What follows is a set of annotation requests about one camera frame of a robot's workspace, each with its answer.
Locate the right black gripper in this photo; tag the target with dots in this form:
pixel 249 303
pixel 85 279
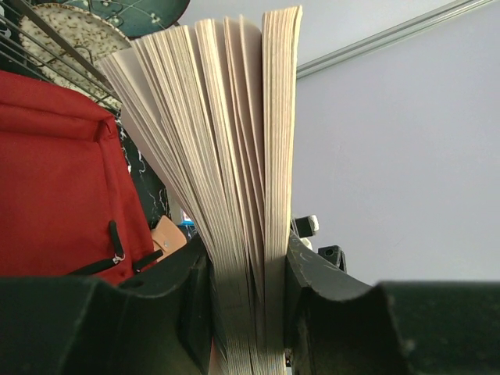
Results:
pixel 306 227

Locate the yellow paperback book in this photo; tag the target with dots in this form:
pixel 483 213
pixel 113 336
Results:
pixel 212 108

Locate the blue picture book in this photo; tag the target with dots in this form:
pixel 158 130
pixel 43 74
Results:
pixel 185 219

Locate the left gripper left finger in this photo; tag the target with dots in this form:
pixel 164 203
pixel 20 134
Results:
pixel 157 322

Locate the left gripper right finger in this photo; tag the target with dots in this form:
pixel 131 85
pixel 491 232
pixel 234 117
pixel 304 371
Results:
pixel 335 324

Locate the speckled beige plate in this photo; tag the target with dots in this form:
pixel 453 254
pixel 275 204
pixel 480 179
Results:
pixel 92 37

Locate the red student backpack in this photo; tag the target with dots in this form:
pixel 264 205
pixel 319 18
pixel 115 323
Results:
pixel 68 203

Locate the black wire dish rack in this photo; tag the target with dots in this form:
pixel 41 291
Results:
pixel 60 44

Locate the pink leather wallet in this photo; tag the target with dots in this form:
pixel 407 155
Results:
pixel 167 238

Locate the teal ceramic plate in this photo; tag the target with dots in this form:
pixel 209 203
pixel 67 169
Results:
pixel 136 18

